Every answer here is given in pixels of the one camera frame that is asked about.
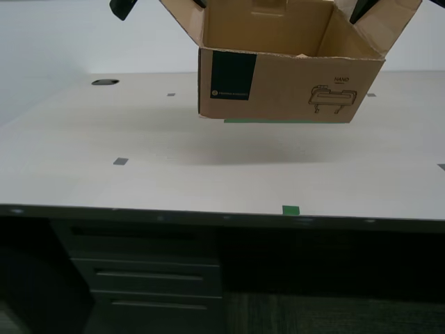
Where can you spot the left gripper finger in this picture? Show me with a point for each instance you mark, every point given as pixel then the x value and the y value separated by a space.
pixel 123 8
pixel 201 3

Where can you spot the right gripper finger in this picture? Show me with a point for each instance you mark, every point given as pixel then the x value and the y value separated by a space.
pixel 363 8
pixel 441 2

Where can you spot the light wooden block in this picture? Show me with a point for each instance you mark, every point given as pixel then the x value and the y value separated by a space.
pixel 302 55

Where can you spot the brown cardboard box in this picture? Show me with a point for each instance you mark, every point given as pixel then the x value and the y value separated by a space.
pixel 278 87

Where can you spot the dark grey drawer front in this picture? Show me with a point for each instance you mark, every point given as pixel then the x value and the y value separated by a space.
pixel 156 320
pixel 146 287
pixel 139 248

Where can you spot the dark grey drawer pedestal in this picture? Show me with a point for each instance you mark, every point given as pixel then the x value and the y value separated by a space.
pixel 59 278

